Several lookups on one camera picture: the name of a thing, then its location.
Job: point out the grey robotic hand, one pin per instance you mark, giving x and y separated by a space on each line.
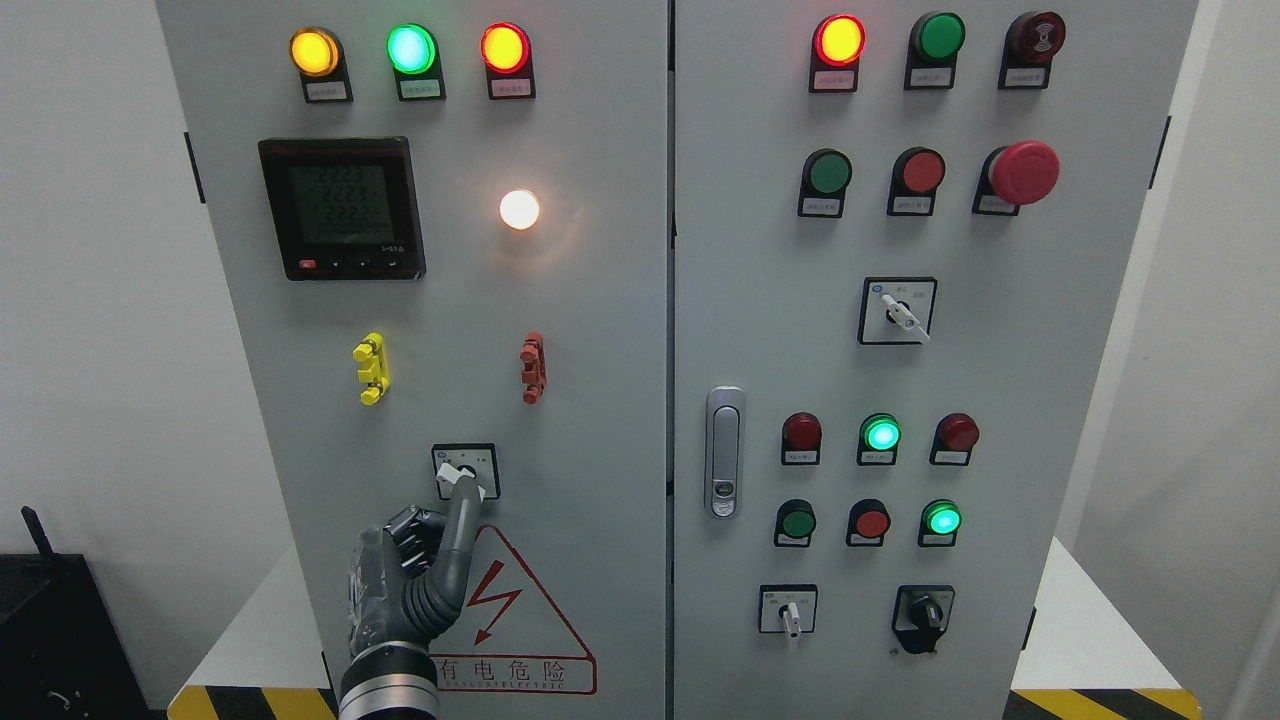
409 576

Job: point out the white rotary selector switch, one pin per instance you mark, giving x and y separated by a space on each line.
477 459

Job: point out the robot forearm silver black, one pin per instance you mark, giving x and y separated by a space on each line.
393 680

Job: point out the yellow indicator light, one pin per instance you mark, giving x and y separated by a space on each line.
320 59

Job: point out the red electric warning sticker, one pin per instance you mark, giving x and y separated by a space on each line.
511 636

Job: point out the yellow terminal connector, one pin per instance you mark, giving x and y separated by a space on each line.
372 370

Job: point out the red terminal connector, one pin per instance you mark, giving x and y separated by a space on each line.
534 368

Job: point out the black box with antenna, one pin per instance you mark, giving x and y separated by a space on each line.
60 655

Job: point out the left grey cabinet door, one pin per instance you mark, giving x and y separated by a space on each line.
583 471

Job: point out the grey cabinet door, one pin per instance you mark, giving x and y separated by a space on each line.
583 471
771 303

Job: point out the black digital power meter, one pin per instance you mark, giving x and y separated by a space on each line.
344 209

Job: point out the white rotary selector lower right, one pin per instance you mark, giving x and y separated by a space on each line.
787 609

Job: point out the white rotary selector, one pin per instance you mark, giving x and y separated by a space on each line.
787 609
897 310

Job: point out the clear small lamp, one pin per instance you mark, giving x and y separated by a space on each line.
519 209

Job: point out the green push button lower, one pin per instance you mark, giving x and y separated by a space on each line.
795 524

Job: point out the green push button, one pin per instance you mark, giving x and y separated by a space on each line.
795 524
935 41

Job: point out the dark red indicator left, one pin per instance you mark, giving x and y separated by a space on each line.
801 437

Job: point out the dark red indicator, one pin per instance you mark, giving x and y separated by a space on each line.
954 440
801 437

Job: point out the red push button lower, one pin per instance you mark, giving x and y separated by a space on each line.
867 524

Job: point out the lit green indicator middle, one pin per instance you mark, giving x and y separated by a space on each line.
879 438

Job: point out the green indicator light top left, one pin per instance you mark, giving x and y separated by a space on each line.
414 56

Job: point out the lit green button lower right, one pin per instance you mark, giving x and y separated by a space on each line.
939 523

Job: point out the red indicator light top left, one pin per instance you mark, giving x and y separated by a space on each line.
507 56

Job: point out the white rotary selector upper right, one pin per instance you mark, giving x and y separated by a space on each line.
897 310

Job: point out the dark red indicator right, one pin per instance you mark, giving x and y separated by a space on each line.
954 440

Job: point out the green push button second row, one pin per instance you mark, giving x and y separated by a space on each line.
826 175

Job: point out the right grey cabinet door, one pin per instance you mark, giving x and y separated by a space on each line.
771 303

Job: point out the red push button second row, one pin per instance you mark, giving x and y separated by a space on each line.
915 177

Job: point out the white platform with hazard stripes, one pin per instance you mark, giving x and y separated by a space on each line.
1082 660

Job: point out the red lit indicator right door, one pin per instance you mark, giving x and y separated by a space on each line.
837 44

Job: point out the red emergency stop mushroom button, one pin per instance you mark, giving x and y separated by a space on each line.
1015 175

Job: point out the green push button top right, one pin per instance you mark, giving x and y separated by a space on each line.
935 41

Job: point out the red buzzer alarm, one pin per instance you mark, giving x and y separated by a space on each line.
1030 43

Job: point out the silver door lock handle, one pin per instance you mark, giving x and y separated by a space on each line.
723 450

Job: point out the black rotary knob switch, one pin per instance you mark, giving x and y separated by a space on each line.
920 616

